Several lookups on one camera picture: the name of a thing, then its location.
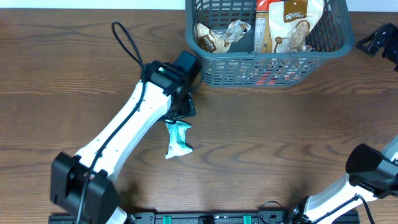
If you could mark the teal white snack packet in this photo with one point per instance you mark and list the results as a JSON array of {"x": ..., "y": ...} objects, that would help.
[{"x": 177, "y": 138}]

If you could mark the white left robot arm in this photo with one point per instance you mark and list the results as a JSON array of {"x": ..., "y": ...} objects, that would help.
[{"x": 83, "y": 184}]

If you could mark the spaghetti packet orange and tan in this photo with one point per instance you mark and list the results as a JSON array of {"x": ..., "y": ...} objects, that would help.
[{"x": 262, "y": 34}]

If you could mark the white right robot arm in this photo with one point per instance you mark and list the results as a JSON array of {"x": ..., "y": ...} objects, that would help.
[{"x": 369, "y": 175}]

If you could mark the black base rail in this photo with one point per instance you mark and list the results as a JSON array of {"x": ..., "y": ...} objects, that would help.
[{"x": 270, "y": 216}]

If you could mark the beige Paritree snack bag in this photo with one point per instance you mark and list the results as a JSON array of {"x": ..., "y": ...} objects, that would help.
[{"x": 291, "y": 22}]

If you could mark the grey plastic basket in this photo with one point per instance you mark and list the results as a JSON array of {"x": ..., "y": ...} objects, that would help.
[{"x": 241, "y": 66}]

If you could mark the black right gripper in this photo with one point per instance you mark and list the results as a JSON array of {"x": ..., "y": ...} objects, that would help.
[{"x": 376, "y": 42}]

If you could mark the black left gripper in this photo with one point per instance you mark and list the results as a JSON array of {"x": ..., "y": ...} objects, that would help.
[{"x": 188, "y": 108}]

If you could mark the beige Paritree dried food bag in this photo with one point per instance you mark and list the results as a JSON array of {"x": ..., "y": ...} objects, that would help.
[{"x": 219, "y": 41}]

